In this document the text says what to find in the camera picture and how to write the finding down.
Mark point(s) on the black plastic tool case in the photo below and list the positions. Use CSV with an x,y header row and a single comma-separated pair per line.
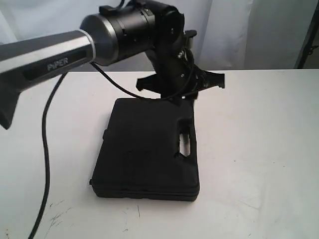
x,y
149,151

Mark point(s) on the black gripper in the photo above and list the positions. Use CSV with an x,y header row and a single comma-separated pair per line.
x,y
173,86

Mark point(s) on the white backdrop curtain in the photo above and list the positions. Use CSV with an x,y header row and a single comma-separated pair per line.
x,y
231,34

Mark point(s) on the black metal stand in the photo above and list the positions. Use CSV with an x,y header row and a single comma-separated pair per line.
x,y
308,57

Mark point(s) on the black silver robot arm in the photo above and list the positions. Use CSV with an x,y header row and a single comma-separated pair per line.
x,y
110,36

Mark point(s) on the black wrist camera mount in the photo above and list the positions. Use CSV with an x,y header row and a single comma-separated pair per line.
x,y
188,37

